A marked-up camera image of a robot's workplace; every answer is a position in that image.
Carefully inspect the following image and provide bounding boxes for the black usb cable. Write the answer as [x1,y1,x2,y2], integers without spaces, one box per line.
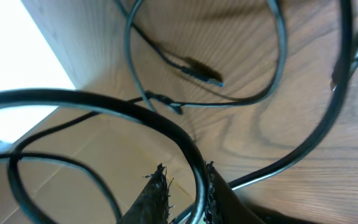
[0,0,358,224]

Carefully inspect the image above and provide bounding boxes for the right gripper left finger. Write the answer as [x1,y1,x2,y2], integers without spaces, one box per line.
[117,164,170,224]

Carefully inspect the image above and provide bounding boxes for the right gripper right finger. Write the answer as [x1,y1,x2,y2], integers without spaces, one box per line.
[204,162,264,224]

